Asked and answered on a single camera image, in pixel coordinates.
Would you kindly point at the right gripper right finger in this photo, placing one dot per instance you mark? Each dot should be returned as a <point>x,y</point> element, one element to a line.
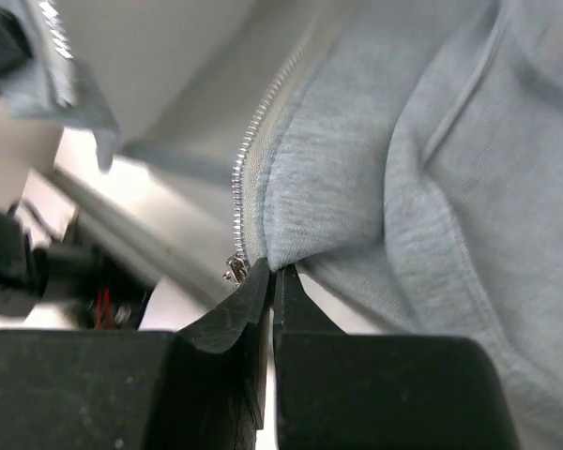
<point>340,391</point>

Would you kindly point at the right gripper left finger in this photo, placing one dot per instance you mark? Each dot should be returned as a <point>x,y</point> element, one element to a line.
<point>202,387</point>

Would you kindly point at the grey zip-up jacket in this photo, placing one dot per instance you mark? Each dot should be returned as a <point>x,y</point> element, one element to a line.
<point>407,155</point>

